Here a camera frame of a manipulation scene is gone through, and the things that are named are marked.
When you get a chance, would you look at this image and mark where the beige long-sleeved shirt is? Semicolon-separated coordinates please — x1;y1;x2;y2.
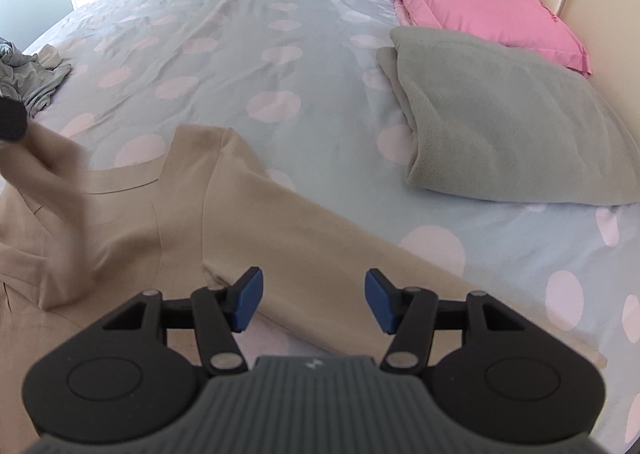
0;124;481;454

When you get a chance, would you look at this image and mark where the grey crumpled garment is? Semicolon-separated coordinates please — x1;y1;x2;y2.
0;36;73;119

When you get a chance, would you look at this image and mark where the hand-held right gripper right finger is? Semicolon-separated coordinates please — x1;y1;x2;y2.
364;269;516;376

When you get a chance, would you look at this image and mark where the polka dot bed sheet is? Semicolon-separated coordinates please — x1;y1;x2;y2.
20;0;640;435

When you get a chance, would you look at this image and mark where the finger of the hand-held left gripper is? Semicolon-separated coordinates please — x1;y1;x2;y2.
0;94;28;145

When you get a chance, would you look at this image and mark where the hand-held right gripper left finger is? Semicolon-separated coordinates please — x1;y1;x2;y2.
103;267;264;376

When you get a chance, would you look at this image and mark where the grey folded blanket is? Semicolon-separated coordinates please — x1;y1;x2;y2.
376;26;640;207

